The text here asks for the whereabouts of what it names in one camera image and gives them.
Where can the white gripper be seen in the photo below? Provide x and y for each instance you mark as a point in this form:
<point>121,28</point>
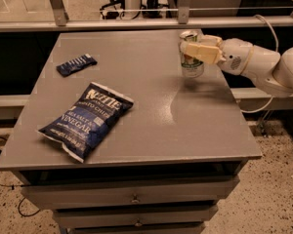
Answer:
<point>233,57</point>

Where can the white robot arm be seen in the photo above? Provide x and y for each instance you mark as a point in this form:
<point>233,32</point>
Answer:
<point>268,70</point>

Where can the small blue snack wrapper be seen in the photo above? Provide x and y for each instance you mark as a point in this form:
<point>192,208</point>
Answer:
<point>74,65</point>

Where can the grey drawer cabinet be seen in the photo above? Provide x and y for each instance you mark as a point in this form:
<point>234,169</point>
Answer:
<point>177,127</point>

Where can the blue Kettle chips bag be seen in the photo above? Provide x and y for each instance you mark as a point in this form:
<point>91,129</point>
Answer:
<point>88,121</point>

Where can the upper grey drawer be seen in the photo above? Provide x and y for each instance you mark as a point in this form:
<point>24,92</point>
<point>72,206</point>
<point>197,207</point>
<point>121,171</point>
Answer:
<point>128,193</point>

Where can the grey drawer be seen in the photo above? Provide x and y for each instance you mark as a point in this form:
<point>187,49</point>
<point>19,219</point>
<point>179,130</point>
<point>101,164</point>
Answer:
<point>135,217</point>
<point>128,193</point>

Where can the lower grey drawer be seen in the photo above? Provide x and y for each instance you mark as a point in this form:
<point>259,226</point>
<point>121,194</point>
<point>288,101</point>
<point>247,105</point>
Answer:
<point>135,217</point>

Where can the metal railing frame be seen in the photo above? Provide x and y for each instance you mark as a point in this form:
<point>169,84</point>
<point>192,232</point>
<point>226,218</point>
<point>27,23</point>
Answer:
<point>81,15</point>

